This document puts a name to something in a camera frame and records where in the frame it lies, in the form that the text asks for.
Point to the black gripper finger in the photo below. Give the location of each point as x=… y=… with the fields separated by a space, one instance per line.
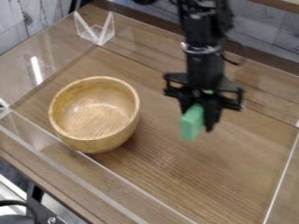
x=212 y=112
x=185 y=103

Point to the green stick block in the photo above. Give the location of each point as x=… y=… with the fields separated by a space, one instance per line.
x=192 y=119

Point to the clear acrylic corner bracket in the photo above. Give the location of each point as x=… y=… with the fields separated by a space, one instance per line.
x=96 y=34

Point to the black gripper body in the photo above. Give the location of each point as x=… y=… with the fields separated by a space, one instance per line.
x=204 y=75

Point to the wooden bowl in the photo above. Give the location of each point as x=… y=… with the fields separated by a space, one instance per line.
x=93 y=113

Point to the clear acrylic enclosure wall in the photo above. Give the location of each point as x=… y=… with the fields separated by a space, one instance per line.
x=235 y=176

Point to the black table leg bracket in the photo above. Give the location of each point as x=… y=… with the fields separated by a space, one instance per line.
x=43 y=215

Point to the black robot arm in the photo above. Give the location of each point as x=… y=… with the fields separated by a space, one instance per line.
x=205 y=21

